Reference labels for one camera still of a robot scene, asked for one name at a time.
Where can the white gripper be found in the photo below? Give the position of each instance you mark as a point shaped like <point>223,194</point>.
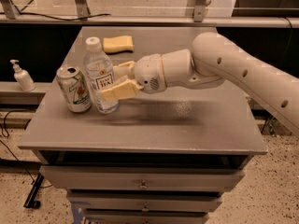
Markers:
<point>149,73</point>

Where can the clear plastic water bottle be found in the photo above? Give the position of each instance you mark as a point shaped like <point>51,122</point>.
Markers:
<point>99,71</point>

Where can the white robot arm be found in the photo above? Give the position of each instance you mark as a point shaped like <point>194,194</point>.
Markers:
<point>211,60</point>

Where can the white green 7up can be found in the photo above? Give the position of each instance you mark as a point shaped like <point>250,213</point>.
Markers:
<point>74,88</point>

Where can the white pump dispenser bottle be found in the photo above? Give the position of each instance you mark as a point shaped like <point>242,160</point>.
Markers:
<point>22,76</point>

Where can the yellow sponge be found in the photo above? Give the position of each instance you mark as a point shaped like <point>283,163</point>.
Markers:
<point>118,44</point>

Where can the grey drawer cabinet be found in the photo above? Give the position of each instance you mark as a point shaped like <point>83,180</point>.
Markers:
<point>165,158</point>

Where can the black floor bracket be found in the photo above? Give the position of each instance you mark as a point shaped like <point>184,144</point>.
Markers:
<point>31,202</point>

